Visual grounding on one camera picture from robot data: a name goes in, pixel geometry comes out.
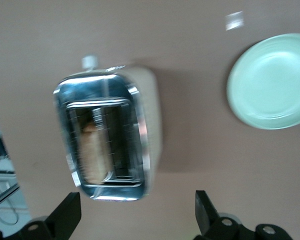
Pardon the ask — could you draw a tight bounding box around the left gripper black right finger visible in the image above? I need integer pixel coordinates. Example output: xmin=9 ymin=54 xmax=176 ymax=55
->
xmin=194 ymin=189 xmax=243 ymax=240

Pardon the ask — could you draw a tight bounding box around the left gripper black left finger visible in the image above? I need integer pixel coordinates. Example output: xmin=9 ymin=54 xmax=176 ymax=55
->
xmin=19 ymin=191 xmax=82 ymax=240

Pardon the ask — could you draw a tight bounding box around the brown bread slice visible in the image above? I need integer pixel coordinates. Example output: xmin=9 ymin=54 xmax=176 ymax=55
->
xmin=78 ymin=119 xmax=113 ymax=185

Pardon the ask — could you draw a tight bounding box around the mint green round plate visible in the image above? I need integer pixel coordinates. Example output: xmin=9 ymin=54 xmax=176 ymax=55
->
xmin=226 ymin=33 xmax=300 ymax=130

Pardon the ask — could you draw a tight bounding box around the beige chrome toaster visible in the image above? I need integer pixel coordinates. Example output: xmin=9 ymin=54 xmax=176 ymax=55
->
xmin=52 ymin=54 xmax=164 ymax=202

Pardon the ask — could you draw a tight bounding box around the small white square patch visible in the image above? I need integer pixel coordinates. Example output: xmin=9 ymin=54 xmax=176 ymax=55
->
xmin=225 ymin=10 xmax=245 ymax=31

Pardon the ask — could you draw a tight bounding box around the grey aluminium frame bar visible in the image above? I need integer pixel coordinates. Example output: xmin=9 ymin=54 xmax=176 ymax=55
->
xmin=0 ymin=182 xmax=21 ymax=212

